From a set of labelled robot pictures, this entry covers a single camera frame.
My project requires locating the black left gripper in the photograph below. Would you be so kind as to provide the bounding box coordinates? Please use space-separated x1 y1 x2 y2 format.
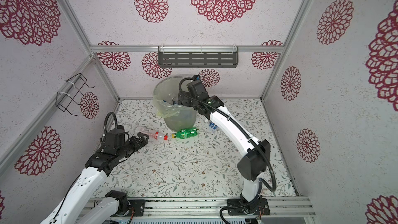
117 131 149 160

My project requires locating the clear bottle blue cap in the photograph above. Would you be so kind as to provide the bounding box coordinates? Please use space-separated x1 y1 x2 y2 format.
161 92 178 105

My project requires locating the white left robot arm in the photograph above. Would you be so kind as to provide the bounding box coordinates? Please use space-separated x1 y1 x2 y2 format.
42 125 149 224

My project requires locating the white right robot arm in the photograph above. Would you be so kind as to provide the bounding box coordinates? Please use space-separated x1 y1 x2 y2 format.
178 77 277 221

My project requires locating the grey bin with liner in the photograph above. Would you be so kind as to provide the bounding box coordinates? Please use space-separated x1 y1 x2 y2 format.
152 76 197 132

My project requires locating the clear bottle red cap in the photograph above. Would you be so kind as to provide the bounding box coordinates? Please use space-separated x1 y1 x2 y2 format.
137 127 169 141

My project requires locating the clear bottle blue label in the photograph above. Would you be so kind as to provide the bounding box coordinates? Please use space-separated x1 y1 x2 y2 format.
208 121 218 130

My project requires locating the green bottle yellow cap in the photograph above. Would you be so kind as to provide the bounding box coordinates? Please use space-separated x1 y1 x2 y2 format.
172 128 198 139

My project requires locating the grey slotted wall shelf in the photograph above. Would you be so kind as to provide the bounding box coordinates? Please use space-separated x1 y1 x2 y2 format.
158 46 239 68

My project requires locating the black wire wall rack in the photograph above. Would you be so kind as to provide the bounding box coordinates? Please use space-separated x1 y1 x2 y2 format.
55 73 95 116

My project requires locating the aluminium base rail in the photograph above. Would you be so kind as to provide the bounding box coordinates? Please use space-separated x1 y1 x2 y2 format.
102 197 316 224

